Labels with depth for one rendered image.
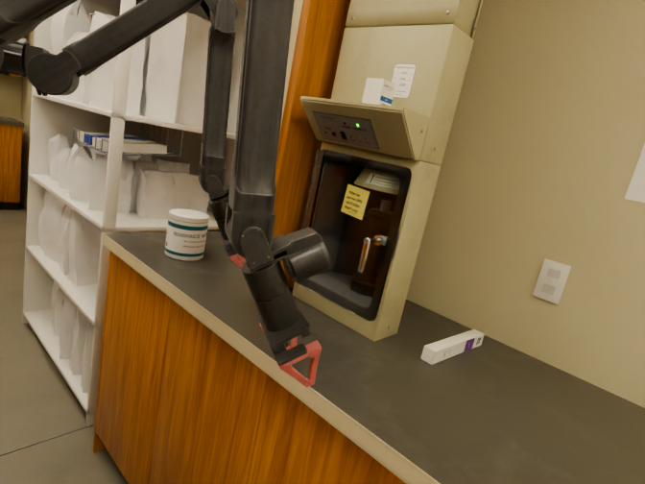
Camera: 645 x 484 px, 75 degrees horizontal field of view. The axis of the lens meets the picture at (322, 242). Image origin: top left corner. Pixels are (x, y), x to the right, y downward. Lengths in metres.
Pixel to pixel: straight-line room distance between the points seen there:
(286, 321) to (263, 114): 0.30
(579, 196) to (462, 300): 0.46
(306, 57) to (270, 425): 0.93
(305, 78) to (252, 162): 0.68
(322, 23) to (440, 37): 0.35
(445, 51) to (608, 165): 0.55
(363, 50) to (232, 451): 1.08
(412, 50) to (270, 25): 0.58
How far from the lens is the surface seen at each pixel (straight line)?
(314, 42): 1.24
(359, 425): 0.82
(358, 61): 1.19
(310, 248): 0.62
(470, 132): 1.46
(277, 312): 0.63
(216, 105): 1.06
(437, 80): 1.04
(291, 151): 1.21
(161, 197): 2.04
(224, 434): 1.22
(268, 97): 0.57
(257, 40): 0.57
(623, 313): 1.34
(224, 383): 1.16
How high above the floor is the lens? 1.40
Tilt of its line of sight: 13 degrees down
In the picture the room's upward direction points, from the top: 12 degrees clockwise
